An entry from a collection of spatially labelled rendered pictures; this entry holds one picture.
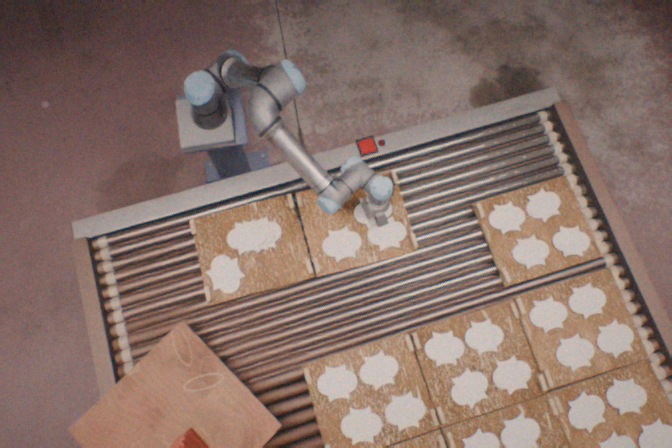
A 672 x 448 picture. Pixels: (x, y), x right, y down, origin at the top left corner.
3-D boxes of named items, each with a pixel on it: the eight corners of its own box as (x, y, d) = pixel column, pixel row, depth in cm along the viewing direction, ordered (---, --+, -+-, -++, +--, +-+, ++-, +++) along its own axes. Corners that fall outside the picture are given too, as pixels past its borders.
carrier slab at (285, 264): (190, 220, 206) (189, 219, 205) (291, 194, 210) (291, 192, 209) (209, 306, 198) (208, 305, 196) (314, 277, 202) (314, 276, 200)
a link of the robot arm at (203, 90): (183, 102, 209) (174, 83, 196) (208, 80, 212) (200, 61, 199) (204, 120, 207) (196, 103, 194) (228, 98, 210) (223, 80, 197)
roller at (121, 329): (113, 326, 200) (108, 325, 195) (578, 185, 219) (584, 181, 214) (115, 338, 199) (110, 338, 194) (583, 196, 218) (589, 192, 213)
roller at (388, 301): (123, 378, 195) (118, 379, 190) (598, 230, 214) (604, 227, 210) (126, 391, 194) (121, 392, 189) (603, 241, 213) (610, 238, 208)
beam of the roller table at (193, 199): (77, 225, 211) (70, 221, 206) (548, 93, 232) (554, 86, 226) (81, 245, 209) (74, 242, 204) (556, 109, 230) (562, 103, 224)
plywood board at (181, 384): (70, 429, 176) (68, 430, 175) (183, 320, 186) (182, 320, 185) (170, 545, 168) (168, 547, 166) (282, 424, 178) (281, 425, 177)
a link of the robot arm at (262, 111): (232, 104, 164) (336, 216, 174) (257, 81, 166) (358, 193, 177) (228, 112, 175) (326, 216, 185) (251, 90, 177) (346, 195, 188)
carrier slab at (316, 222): (295, 194, 210) (295, 192, 209) (392, 170, 214) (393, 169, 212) (316, 277, 202) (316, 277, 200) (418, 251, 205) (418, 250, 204)
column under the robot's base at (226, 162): (204, 160, 311) (162, 85, 227) (268, 150, 313) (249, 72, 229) (212, 221, 301) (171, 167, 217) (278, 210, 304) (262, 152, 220)
